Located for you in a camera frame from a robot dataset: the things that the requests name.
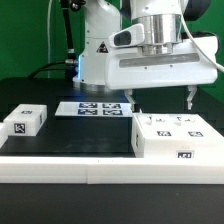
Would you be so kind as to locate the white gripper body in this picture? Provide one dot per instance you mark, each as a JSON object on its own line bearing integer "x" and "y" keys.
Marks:
{"x": 127, "y": 68}

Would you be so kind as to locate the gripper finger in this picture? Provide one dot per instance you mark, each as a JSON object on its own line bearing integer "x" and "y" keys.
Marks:
{"x": 131, "y": 99}
{"x": 190, "y": 96}

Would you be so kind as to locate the white cabinet door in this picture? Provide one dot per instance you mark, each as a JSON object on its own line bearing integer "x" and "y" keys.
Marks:
{"x": 153, "y": 126}
{"x": 193, "y": 127}

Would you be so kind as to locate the white cabinet body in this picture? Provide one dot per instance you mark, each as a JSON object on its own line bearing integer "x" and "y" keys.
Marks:
{"x": 174, "y": 147}

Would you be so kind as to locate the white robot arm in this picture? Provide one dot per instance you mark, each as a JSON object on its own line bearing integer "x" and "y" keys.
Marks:
{"x": 145, "y": 44}

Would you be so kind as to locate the white cabinet top block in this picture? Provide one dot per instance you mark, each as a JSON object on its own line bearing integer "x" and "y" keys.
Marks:
{"x": 26, "y": 119}

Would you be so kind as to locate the white U-shaped fence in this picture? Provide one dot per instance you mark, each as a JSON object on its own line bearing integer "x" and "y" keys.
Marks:
{"x": 64, "y": 152}

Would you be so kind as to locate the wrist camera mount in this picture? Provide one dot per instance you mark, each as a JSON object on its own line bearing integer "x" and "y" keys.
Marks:
{"x": 131, "y": 36}

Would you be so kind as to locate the white marker base plate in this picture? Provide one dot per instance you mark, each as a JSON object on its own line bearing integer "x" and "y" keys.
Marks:
{"x": 93, "y": 109}

